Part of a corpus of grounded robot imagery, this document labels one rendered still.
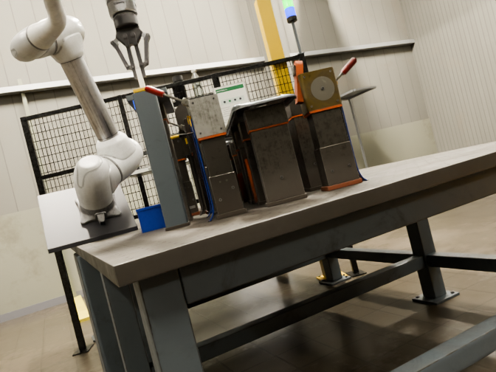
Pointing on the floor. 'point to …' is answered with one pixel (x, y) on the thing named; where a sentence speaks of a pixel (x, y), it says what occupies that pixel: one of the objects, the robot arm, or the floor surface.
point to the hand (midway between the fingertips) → (140, 79)
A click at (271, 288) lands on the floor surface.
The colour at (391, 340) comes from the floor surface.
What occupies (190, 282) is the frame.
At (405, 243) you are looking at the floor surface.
